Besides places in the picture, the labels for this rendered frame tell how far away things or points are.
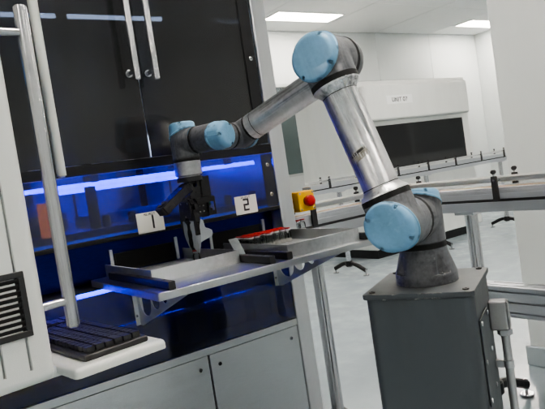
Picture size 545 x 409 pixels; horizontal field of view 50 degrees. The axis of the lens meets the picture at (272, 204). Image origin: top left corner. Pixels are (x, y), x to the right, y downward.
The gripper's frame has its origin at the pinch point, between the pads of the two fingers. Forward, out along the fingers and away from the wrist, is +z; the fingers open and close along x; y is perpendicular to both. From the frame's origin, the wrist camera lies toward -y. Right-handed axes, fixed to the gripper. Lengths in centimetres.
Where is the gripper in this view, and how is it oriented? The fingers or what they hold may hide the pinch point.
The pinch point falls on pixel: (193, 248)
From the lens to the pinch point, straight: 167.5
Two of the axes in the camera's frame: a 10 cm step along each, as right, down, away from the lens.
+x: -5.7, 0.4, 8.2
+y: 8.1, -1.5, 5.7
